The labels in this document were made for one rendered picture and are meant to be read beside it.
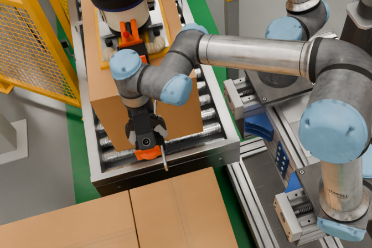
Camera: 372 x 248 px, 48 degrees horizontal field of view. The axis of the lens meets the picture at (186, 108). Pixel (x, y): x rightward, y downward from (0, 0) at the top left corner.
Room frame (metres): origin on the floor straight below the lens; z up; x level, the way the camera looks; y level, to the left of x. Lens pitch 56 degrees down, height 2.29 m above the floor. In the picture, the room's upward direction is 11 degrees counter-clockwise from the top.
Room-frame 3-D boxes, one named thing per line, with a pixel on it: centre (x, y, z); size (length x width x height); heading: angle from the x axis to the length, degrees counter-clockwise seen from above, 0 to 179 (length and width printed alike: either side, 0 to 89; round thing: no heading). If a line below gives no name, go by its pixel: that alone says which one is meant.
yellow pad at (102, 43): (1.22, 0.25, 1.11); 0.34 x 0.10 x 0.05; 3
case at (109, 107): (1.22, 0.16, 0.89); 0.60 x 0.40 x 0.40; 3
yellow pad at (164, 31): (1.23, 0.06, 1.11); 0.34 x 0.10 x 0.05; 3
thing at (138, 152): (0.62, 0.13, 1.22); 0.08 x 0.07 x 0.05; 3
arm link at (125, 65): (0.64, 0.12, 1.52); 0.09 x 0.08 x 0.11; 56
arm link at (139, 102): (0.64, 0.13, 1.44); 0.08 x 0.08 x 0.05
